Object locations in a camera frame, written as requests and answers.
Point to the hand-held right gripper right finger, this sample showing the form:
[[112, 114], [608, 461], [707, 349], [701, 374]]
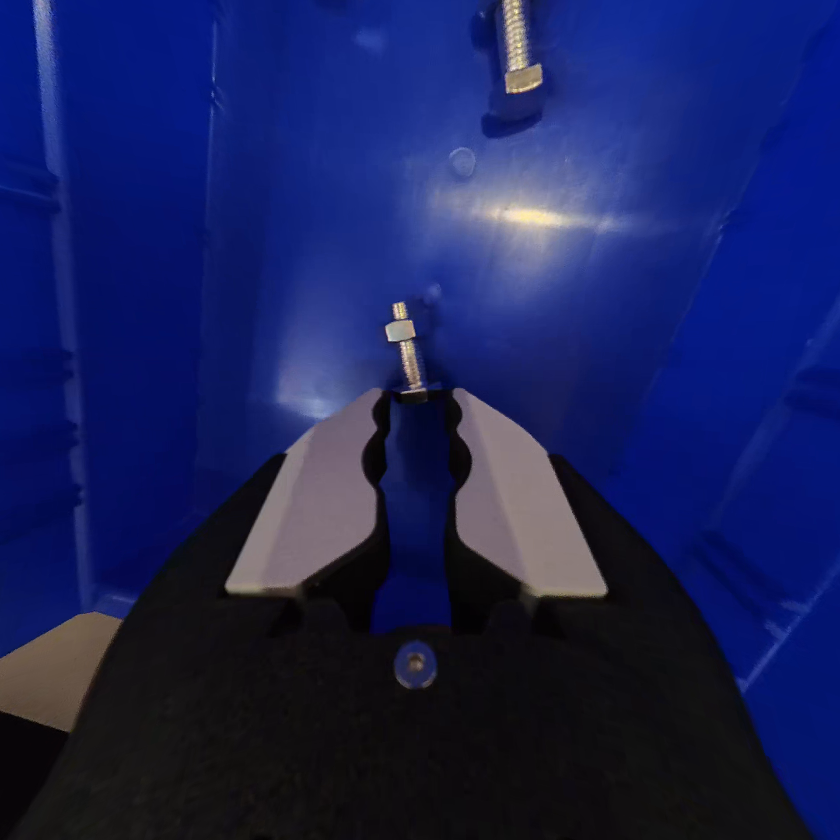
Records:
[[525, 518]]

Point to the silver hex nut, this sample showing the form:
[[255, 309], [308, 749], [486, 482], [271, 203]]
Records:
[[399, 331]]

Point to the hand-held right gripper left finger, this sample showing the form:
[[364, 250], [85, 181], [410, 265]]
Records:
[[308, 518]]

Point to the blue plastic bin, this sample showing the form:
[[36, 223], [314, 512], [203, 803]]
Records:
[[262, 197]]

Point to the silver hex bolt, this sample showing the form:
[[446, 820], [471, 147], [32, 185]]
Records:
[[412, 367], [522, 46]]

